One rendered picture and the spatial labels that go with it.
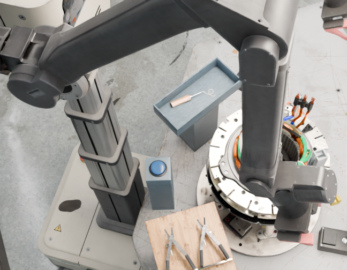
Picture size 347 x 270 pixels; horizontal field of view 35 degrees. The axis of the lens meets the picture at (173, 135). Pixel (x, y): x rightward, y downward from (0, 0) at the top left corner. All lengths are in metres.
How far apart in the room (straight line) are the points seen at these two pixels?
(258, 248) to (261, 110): 1.03
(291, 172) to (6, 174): 2.02
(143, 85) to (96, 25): 2.19
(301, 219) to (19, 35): 0.59
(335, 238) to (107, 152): 0.72
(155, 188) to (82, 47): 0.92
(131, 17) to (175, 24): 0.05
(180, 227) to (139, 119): 1.40
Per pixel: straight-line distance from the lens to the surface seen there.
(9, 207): 2.74
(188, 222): 1.46
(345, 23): 1.31
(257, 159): 0.86
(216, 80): 1.69
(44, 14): 0.98
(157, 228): 1.46
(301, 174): 0.95
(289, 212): 1.04
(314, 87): 2.00
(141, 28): 0.65
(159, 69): 2.93
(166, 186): 1.58
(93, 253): 2.31
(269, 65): 0.59
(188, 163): 1.83
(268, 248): 1.73
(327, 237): 1.73
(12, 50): 0.84
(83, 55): 0.75
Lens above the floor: 2.46
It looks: 64 degrees down
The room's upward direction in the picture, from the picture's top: 5 degrees counter-clockwise
